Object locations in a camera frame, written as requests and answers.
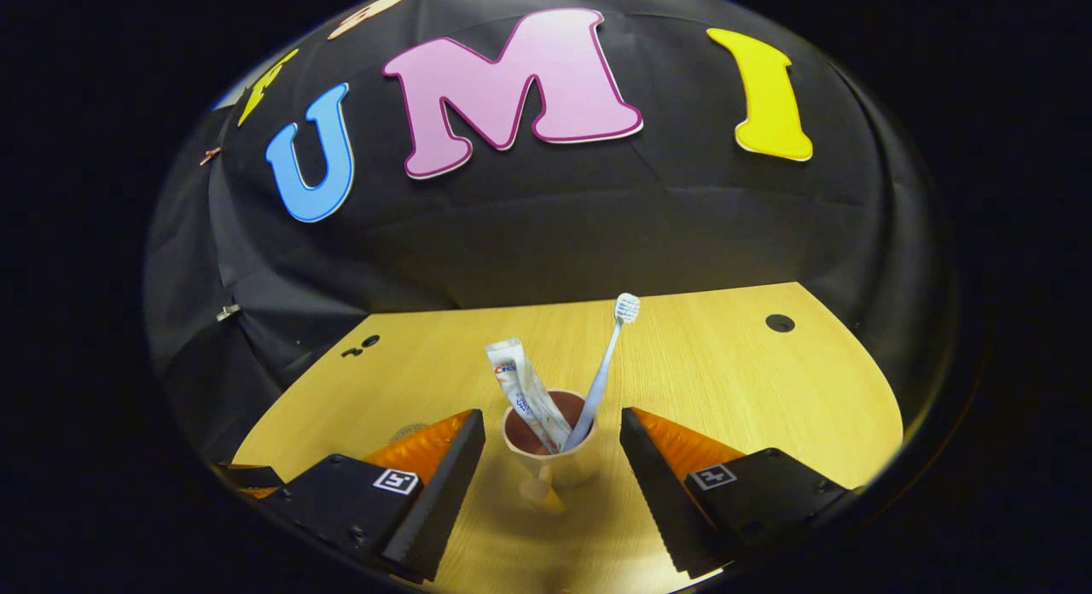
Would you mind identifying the white toothpaste tube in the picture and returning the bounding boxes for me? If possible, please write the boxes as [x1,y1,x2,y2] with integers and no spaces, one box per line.
[485,337,572,454]

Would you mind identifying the light blue toothbrush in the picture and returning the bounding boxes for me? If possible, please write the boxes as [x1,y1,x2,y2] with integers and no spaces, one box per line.
[565,293,641,451]

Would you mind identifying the black backdrop cloth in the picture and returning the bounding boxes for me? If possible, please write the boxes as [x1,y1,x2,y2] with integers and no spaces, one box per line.
[143,0,956,467]

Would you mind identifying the beige cup with handle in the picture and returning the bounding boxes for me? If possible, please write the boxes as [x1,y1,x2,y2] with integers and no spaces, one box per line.
[502,389,601,514]

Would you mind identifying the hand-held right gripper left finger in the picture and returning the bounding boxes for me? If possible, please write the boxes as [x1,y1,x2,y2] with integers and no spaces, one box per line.
[254,409,485,582]

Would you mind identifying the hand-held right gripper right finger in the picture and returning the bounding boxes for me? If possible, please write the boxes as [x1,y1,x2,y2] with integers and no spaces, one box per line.
[620,407,854,578]

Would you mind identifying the wooden desktop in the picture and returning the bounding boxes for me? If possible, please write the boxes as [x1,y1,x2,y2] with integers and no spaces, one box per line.
[232,282,903,591]

